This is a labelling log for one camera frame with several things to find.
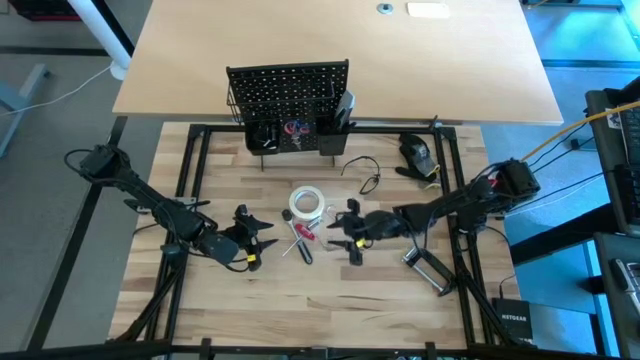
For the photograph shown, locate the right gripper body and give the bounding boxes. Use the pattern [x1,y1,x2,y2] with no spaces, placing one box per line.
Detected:
[359,209,401,242]

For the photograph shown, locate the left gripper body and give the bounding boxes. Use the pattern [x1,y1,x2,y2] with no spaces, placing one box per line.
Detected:
[209,223,249,264]

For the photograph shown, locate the clear safety glasses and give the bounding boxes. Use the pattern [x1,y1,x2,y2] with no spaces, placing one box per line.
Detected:
[340,155,382,196]

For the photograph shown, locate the white masking tape roll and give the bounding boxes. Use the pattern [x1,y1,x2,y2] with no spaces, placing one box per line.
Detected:
[288,185,326,223]

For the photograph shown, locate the black plastic bin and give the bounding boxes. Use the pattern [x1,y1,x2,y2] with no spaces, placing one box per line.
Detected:
[315,117,357,157]
[244,119,281,156]

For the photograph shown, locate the black C-clamp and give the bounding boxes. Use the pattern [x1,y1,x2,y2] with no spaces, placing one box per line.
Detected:
[401,247,458,298]

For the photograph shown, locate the black metal pegboard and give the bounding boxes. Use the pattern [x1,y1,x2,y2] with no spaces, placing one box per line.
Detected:
[225,59,350,172]

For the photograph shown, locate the light wood desk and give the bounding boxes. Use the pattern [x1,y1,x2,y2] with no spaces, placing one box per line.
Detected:
[112,0,565,126]

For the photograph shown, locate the pale yellow pad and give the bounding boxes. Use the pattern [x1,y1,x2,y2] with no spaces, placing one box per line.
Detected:
[405,1,450,19]

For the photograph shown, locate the dark side desk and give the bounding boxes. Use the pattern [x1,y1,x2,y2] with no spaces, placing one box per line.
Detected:
[584,74,640,236]
[592,232,640,360]

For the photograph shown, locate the white desk leg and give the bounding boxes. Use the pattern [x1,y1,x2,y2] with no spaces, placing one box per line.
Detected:
[67,0,131,81]

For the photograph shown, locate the grey metal stand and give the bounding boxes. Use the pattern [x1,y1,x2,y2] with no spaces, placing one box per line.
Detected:
[0,62,51,156]

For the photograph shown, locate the black crate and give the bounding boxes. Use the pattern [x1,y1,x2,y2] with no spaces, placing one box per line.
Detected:
[7,0,81,22]

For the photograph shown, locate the red-handled screwdriver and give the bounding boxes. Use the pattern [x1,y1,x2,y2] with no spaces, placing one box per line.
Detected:
[281,222,318,258]

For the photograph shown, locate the red blue handled scissors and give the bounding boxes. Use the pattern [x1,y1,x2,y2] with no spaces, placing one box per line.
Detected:
[283,119,311,151]

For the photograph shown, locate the black wire basket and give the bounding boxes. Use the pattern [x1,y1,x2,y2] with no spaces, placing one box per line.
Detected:
[227,82,336,125]

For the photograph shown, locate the black Netgear network switch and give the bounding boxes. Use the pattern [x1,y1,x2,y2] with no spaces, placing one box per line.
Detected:
[491,296,535,346]

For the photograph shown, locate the yellow cable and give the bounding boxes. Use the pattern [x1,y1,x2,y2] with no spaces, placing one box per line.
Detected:
[519,99,640,161]

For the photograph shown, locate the white cable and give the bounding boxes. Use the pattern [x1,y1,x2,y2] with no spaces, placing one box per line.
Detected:
[0,64,114,119]

